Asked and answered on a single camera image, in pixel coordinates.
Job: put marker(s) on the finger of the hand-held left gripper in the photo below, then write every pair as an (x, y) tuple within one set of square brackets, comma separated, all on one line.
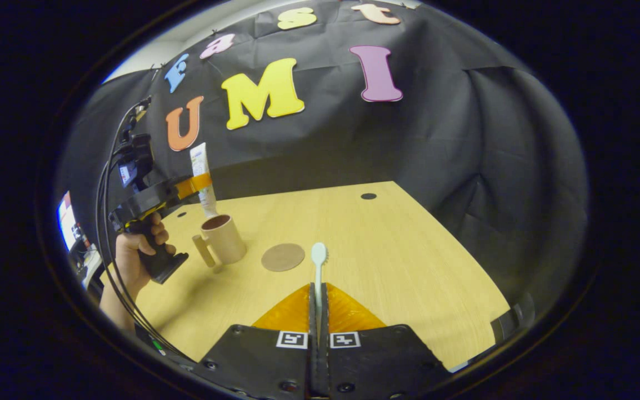
[(195, 184)]

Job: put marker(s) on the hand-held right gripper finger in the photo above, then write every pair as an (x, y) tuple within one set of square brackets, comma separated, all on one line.
[(313, 311), (324, 311)]

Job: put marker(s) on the white toothpaste tube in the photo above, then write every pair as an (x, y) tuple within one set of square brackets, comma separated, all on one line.
[(200, 161)]

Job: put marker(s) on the white toothbrush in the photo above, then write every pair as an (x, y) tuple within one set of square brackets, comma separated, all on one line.
[(319, 255)]

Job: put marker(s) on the round brown coaster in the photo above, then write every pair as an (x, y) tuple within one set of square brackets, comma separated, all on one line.
[(283, 257)]

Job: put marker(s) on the computer monitor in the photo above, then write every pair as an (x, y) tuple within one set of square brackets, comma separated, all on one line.
[(67, 222)]

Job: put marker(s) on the white side table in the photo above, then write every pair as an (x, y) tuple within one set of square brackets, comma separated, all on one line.
[(93, 266)]

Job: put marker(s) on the dark curved object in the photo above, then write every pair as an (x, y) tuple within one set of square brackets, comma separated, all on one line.
[(514, 322)]

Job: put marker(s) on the black backdrop cloth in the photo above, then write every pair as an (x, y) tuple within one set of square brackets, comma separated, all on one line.
[(464, 139)]

